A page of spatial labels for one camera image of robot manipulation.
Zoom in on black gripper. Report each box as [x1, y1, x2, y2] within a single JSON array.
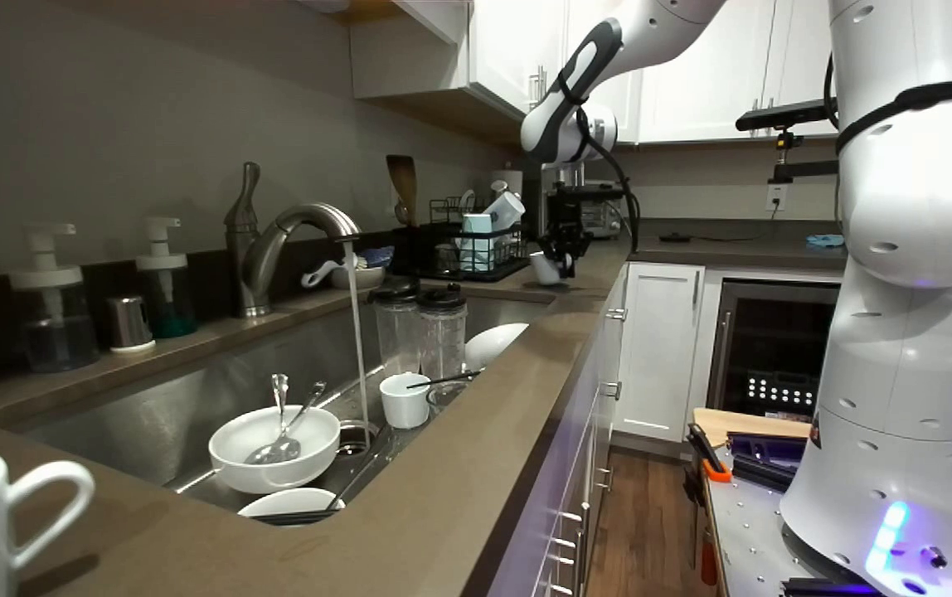
[[538, 167, 625, 278]]

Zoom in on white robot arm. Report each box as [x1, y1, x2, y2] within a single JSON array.
[[739, 0, 952, 597]]

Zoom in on white plate in sink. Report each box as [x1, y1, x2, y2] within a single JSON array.
[[466, 321, 528, 368]]

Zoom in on small white cup in sink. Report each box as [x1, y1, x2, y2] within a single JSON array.
[[378, 373, 432, 429]]

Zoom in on white bowl in sink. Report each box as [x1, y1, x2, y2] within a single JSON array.
[[205, 403, 344, 498]]

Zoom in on white saucer sink edge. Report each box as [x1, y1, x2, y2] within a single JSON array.
[[241, 489, 344, 520]]

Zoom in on black dish rack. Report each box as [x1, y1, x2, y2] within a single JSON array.
[[427, 191, 525, 278]]

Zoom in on white cabinet door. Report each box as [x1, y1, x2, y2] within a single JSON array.
[[613, 263, 704, 441]]

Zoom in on clear blender jar black lid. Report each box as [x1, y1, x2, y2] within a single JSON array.
[[417, 285, 468, 378]]

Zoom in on black wine fridge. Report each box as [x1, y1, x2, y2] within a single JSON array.
[[708, 278, 841, 418]]

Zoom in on yellow board on cart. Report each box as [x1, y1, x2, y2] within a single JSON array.
[[692, 408, 809, 447]]

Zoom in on curved steel faucet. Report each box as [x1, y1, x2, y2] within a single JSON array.
[[240, 204, 359, 318]]

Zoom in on dark glass bottle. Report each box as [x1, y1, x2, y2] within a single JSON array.
[[227, 163, 262, 275]]

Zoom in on spoon in bowl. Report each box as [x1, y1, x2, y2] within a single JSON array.
[[248, 373, 305, 463]]

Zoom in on soap dispenser green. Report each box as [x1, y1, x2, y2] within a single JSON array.
[[136, 216, 195, 340]]

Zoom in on small steel cup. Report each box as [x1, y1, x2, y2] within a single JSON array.
[[111, 294, 155, 356]]

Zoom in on soap dispenser left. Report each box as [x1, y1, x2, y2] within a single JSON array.
[[10, 224, 96, 373]]

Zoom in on black camera on stand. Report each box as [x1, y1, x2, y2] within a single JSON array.
[[736, 100, 841, 185]]

